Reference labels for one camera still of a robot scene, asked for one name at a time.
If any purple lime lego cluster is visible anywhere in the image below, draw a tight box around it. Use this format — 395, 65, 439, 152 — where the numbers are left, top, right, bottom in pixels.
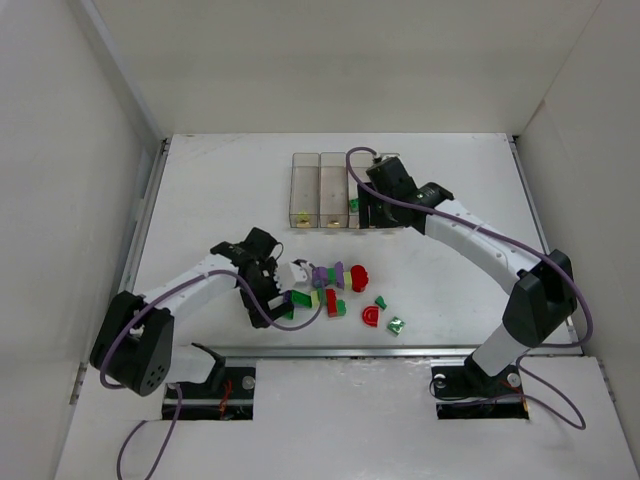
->
311, 262, 352, 290

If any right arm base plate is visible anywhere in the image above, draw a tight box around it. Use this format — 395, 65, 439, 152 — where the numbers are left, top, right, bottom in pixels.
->
429, 365, 529, 420

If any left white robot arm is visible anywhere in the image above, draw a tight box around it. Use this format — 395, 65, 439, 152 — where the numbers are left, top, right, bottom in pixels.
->
90, 228, 293, 397

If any red arch lego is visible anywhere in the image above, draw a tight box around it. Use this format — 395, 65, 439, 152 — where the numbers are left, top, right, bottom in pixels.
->
361, 305, 381, 328

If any green wedge lego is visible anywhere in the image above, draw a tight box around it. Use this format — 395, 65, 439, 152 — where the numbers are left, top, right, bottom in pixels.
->
375, 296, 387, 310

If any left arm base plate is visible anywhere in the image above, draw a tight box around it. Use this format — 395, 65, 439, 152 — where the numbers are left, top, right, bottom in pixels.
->
161, 365, 256, 421

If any red round lego stack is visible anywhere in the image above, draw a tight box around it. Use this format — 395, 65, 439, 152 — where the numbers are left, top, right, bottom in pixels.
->
350, 265, 369, 293

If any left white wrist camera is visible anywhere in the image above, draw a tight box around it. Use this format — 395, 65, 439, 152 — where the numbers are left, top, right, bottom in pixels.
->
275, 259, 311, 291

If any aluminium rail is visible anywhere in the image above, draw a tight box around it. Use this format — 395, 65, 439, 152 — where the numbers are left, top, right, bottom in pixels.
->
164, 341, 584, 359

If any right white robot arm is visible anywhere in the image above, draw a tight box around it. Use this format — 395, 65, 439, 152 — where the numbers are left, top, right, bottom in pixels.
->
357, 156, 579, 397

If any red green lego stack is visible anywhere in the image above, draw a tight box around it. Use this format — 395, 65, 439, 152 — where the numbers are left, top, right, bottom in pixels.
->
311, 288, 347, 318

